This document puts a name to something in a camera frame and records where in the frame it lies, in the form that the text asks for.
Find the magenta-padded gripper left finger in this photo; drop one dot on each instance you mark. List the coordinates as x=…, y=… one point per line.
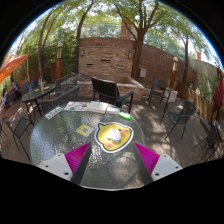
x=76, y=157

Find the thin-trunk tree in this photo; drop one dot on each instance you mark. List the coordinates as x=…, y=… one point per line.
x=185, y=66

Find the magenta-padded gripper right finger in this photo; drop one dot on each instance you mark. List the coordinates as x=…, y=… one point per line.
x=149, y=158

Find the curved-trunk tree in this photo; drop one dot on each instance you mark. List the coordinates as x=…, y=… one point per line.
x=78, y=43

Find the forked-trunk tree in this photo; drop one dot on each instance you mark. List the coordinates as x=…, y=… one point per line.
x=136, y=56

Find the white computer mouse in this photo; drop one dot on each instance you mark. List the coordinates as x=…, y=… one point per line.
x=114, y=135

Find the brown lamp post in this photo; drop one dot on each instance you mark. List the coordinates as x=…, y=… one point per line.
x=59, y=60
x=173, y=73

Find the dark round glass table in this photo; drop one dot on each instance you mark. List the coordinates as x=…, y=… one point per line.
x=38, y=93

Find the black slatted chair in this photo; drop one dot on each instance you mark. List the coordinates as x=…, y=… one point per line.
x=105, y=88

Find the blue mesh chair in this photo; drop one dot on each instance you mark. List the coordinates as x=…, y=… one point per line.
x=156, y=85
x=28, y=86

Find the patterned grey strip card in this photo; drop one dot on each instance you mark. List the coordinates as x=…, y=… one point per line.
x=53, y=112

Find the dark wicker chair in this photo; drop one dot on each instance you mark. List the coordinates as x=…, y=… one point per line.
x=66, y=80
x=65, y=96

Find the orange parasol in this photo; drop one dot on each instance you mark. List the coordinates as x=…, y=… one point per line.
x=11, y=65

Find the red folded parasol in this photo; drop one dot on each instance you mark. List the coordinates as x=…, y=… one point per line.
x=218, y=93

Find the yellow square card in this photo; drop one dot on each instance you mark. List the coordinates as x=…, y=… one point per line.
x=85, y=130

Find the twin-trunk tree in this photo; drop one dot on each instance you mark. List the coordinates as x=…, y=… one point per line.
x=40, y=50

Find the green flat box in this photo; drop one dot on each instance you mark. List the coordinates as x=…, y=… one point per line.
x=125, y=115

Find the black wall lamp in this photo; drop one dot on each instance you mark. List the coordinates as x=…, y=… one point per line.
x=130, y=55
x=82, y=52

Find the grey wall box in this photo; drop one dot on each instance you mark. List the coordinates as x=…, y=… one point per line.
x=143, y=73

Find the person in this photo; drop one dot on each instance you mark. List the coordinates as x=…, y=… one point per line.
x=14, y=86

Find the white blue-edged book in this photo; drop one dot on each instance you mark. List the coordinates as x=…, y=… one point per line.
x=113, y=110

